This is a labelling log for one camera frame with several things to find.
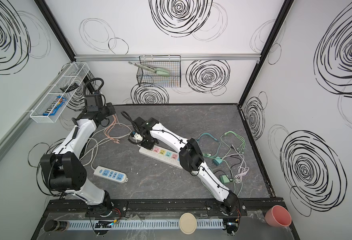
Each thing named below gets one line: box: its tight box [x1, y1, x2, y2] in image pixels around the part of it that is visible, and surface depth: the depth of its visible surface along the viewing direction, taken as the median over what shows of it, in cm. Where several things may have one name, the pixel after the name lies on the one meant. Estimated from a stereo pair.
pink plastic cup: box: [265, 205, 292, 227], surface depth 64 cm
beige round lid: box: [179, 212, 197, 235], surface depth 65 cm
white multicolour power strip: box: [139, 145, 183, 170], surface depth 91 cm
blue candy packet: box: [42, 96, 67, 116], surface depth 72 cm
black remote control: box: [59, 82, 79, 93], surface depth 81 cm
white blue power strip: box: [93, 165, 129, 183], surface depth 84 cm
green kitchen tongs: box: [128, 61, 170, 76], surface depth 93 cm
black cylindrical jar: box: [43, 219, 70, 232], surface depth 64 cm
